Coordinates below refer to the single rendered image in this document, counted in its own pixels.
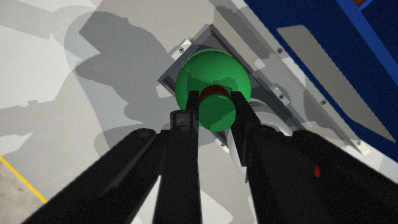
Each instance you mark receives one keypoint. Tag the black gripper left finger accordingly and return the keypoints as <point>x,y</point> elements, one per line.
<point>109,192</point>

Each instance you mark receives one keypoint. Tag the red bottle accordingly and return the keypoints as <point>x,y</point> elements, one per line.
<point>317,171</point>

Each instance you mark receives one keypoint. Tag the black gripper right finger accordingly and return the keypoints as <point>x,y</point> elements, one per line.
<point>348,191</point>

